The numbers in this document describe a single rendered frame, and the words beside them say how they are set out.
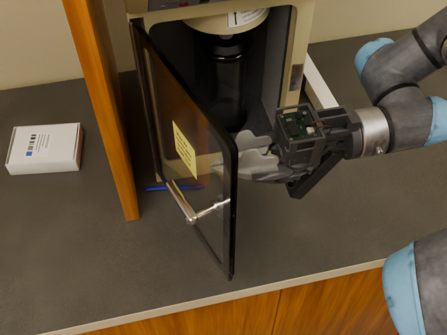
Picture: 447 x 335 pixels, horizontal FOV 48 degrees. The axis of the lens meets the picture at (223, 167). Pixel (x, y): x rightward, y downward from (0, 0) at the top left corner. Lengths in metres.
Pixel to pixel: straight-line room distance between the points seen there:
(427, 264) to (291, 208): 0.59
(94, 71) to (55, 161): 0.45
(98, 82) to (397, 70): 0.46
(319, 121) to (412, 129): 0.14
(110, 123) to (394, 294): 0.53
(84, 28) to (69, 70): 0.73
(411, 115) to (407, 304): 0.32
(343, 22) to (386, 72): 0.75
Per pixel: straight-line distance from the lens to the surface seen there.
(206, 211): 0.79
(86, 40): 0.75
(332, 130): 0.75
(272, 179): 0.73
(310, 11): 0.92
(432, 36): 0.83
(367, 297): 1.38
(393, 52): 0.84
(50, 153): 1.22
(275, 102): 1.11
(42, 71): 1.47
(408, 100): 0.81
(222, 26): 0.91
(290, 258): 1.06
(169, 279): 1.03
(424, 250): 0.58
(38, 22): 1.37
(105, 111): 0.85
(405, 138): 0.79
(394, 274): 0.58
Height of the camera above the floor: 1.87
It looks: 52 degrees down
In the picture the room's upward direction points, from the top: straight up
